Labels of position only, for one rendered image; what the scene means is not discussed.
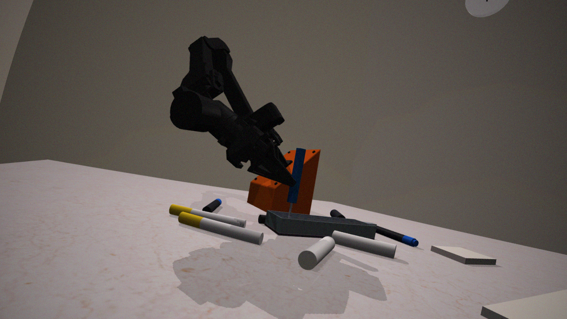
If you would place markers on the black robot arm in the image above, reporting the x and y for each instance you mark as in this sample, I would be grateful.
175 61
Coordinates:
193 107

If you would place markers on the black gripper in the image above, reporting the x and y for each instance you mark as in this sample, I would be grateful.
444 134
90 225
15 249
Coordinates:
248 144

